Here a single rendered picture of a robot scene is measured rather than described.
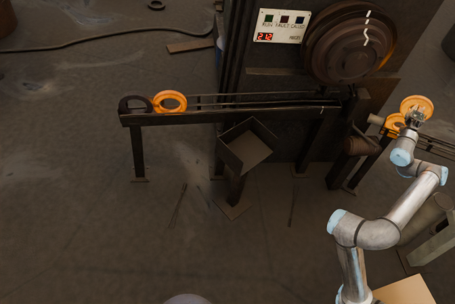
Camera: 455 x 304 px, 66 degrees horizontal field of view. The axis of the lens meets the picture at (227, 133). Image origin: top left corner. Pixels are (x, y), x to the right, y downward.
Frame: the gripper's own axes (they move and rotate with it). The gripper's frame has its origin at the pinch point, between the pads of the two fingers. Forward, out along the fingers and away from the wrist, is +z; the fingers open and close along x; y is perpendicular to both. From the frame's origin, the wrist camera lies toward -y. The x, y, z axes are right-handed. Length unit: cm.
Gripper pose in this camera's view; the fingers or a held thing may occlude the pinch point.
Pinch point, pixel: (418, 106)
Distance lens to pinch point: 212.7
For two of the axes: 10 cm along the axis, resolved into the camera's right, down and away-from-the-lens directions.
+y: 0.0, -4.4, -9.0
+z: 4.9, -7.8, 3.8
